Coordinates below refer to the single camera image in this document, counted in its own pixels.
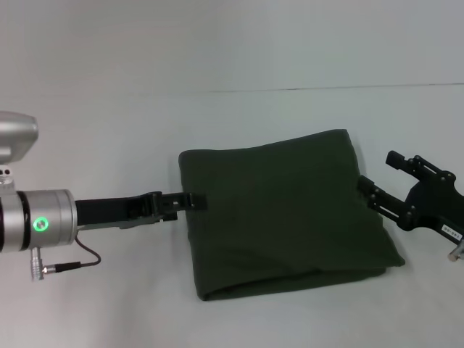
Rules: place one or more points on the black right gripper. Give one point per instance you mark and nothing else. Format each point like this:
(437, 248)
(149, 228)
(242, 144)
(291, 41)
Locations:
(435, 203)

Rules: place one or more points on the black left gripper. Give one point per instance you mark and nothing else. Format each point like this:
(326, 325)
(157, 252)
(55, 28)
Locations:
(108, 212)

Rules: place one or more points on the dark green printed t-shirt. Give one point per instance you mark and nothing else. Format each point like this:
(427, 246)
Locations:
(282, 217)

